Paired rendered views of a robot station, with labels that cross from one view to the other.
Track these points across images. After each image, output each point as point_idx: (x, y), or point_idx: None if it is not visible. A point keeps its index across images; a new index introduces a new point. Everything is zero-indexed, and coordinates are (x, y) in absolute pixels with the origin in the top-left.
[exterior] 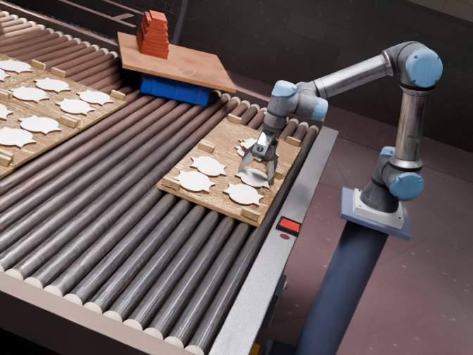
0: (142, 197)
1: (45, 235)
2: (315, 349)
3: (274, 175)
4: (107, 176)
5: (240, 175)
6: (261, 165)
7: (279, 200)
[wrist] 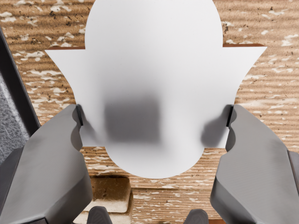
0: None
1: None
2: None
3: (33, 134)
4: None
5: (231, 57)
6: (160, 219)
7: (3, 40)
